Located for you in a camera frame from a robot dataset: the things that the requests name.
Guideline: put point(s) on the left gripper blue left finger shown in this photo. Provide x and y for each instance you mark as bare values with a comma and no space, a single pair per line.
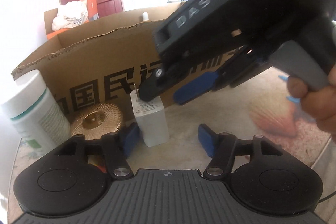
116,148

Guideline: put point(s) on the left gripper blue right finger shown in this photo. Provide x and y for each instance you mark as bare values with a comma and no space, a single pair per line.
220,148

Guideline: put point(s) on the white USB charger plug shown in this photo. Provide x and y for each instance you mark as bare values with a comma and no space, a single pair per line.
151,119

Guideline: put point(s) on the green dropper bottle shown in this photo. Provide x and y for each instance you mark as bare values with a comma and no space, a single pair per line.
145,17

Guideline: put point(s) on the person's right hand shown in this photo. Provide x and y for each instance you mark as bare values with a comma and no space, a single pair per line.
320,105

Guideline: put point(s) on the gold lid dark jar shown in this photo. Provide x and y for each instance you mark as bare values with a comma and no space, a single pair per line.
97,120

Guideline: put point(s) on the white pill bottle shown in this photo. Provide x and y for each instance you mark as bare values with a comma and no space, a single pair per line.
35,114

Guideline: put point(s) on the large brown cardboard box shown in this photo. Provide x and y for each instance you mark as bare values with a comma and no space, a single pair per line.
99,61

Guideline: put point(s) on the beige clothes in box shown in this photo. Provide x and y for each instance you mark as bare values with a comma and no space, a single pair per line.
70,15

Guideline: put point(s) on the orange Philips box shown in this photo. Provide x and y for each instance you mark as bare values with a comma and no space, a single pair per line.
51,14

